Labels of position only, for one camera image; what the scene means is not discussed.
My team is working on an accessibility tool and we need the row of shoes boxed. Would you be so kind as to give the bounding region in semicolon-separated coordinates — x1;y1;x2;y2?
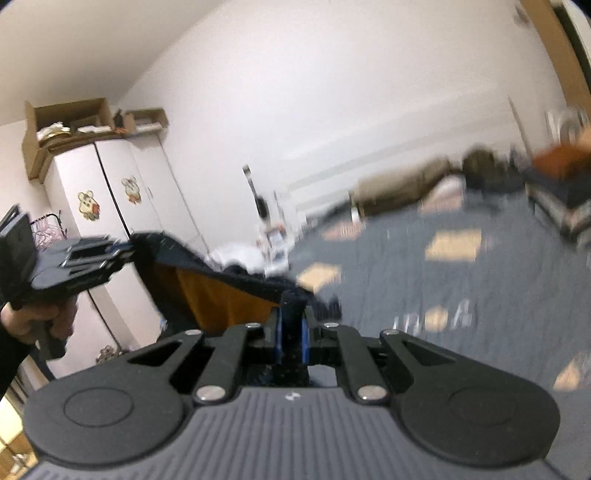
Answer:
95;344;127;366

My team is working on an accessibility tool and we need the rust-topped folded clothes stack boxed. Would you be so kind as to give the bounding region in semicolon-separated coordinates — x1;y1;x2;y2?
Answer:
522;143;591;250

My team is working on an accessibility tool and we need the large cardboard box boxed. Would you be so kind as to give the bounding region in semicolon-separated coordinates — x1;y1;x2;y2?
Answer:
23;98;116;182

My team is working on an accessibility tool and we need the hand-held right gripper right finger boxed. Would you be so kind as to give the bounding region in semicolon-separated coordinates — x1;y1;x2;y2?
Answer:
300;313;467;407

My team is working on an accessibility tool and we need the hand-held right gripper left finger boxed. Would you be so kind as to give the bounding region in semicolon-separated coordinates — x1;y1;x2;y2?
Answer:
124;307;283;407

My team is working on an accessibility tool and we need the bunch of clothes hangers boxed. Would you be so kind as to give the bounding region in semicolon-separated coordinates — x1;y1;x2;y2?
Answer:
30;213;63;247

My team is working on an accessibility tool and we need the white bed headboard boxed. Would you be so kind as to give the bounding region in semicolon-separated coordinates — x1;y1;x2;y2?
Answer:
284;138;467;222

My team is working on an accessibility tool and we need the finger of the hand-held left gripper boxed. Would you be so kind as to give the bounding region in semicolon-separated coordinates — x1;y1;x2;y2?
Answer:
60;236;137;257
65;255;134;277

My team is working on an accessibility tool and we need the cartoon mouse sticker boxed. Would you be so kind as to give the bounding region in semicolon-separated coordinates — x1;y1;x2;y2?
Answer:
78;190;101;220
121;175;142;205

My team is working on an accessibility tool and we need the light grey hoodie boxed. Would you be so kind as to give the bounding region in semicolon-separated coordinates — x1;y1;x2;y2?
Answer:
208;244;273;278

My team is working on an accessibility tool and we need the tall cardboard box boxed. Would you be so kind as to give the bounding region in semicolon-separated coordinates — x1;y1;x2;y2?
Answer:
519;0;587;116

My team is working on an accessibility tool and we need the white wardrobe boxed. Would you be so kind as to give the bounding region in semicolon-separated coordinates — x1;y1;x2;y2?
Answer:
44;134;208;384

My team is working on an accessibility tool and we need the person's left hand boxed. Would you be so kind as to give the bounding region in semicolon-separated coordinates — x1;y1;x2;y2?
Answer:
0;295;80;344

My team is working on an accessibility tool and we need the navy dotted sweater orange lining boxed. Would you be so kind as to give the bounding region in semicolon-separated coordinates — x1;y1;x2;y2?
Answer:
131;233;342;384

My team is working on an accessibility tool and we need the tabby cat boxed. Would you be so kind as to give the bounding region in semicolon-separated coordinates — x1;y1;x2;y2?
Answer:
462;148;522;195

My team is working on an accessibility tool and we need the small cardboard box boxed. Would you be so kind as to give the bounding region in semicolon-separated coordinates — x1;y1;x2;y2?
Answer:
113;107;167;136

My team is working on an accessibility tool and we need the grey patchwork quilt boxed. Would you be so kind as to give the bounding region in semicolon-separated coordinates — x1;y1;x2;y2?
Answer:
259;185;591;462

